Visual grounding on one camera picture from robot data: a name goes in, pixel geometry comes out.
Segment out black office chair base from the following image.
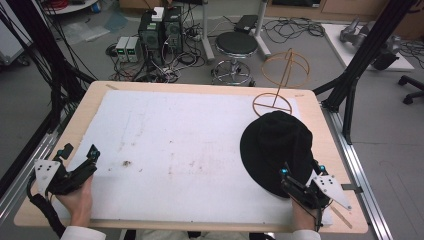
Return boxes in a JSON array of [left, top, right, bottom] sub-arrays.
[[397, 74, 424, 106]]

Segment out black frame post with cables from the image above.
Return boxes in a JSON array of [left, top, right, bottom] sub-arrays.
[[0, 0, 98, 135]]

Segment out white round table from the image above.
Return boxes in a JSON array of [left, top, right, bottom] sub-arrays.
[[42, 0, 100, 16]]

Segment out black felt hat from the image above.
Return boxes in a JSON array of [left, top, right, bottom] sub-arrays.
[[239, 110, 315, 199]]

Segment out black flat device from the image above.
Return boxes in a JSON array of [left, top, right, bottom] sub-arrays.
[[233, 14, 260, 35]]

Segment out copper wire hat stand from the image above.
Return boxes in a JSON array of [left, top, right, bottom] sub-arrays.
[[251, 47, 311, 118]]

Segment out black round stool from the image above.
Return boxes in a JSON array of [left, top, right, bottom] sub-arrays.
[[210, 31, 260, 87]]

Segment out grey equipment case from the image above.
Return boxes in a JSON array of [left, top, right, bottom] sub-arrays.
[[0, 0, 33, 67]]

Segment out grey metal bracket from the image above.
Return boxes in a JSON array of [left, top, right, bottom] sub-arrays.
[[340, 182, 365, 195]]

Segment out white table leg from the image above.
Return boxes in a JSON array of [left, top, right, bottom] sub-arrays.
[[253, 0, 273, 58], [199, 0, 217, 62]]

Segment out grey power supply unit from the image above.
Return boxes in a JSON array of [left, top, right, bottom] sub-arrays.
[[114, 36, 130, 63], [126, 36, 143, 63]]

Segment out person's right hand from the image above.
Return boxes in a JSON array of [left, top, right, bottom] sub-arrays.
[[290, 197, 322, 232]]

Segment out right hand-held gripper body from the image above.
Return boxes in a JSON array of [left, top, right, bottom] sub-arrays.
[[279, 173, 353, 212]]

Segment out aluminium rail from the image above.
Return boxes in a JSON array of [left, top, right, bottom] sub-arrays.
[[320, 105, 395, 240], [0, 129, 69, 219]]

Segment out black sleeved gripper cable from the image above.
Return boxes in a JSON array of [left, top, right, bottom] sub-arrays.
[[25, 173, 68, 240]]

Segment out white floor board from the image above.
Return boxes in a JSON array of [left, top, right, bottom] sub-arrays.
[[320, 22, 416, 73]]

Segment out tangle of black cables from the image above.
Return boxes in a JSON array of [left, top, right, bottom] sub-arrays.
[[262, 15, 327, 45]]

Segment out person's left hand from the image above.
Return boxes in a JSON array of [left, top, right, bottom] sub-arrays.
[[54, 175, 95, 229]]

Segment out white foam mat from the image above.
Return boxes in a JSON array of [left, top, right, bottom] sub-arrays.
[[52, 89, 335, 227]]

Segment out person's left white sleeve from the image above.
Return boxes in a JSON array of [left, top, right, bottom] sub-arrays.
[[59, 225, 108, 240]]

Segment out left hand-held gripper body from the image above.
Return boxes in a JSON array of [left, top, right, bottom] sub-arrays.
[[34, 159, 99, 198]]

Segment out white small box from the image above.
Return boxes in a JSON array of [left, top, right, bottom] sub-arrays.
[[150, 6, 165, 23]]

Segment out black computer tower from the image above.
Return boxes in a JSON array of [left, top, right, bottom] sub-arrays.
[[162, 5, 185, 55], [137, 12, 165, 67]]

